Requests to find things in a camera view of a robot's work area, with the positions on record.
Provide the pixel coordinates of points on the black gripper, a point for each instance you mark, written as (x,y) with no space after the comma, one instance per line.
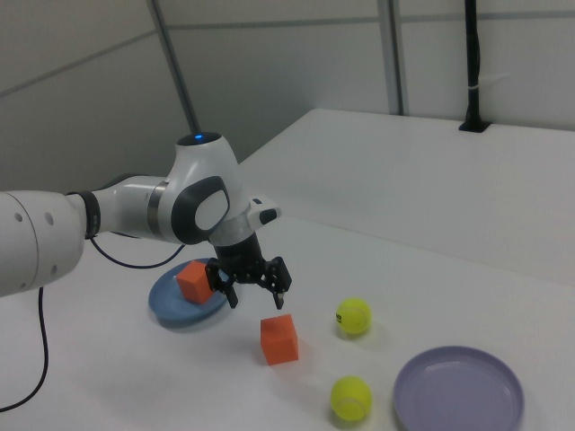
(240,260)

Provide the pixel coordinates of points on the orange cube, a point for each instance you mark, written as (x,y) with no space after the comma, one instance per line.
(191,283)
(278,341)

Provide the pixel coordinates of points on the yellow tennis ball with print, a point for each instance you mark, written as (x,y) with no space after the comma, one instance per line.
(353,316)

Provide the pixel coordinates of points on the plain yellow tennis ball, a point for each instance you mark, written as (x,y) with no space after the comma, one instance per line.
(351,398)

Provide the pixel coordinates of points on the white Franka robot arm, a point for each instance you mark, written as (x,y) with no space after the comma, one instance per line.
(197,179)

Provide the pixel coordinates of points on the blue plate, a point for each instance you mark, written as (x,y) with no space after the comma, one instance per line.
(170,310)

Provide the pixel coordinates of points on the purple plate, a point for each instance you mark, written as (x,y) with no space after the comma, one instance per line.
(458,395)

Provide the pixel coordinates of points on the black camera pole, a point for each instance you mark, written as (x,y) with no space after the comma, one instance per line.
(471,45)

